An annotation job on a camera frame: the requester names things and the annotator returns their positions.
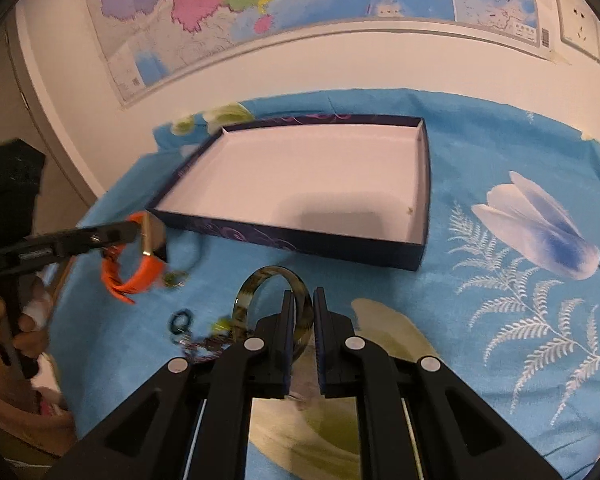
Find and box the orange smart watch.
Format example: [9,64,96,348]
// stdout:
[100,211,168,304]

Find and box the green gem pendant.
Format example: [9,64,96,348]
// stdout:
[161,245,204,289]

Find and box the dark red beaded bracelet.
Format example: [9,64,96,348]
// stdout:
[176,331,242,363]

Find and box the silver key ring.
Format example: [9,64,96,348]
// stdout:
[168,309,195,338]

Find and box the tortoiseshell bangle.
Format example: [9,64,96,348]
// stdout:
[230,266,314,361]

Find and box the person's left hand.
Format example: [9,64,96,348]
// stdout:
[0,275,53,360]

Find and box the brown wooden door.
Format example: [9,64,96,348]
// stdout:
[0,13,96,234]

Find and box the blue floral bedsheet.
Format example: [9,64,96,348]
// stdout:
[50,89,600,479]

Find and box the dark blue shallow box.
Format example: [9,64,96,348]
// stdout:
[148,115,431,271]

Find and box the colourful wall map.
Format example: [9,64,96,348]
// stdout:
[85,0,550,102]

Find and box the white wall socket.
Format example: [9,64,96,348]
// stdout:
[556,0,600,60]

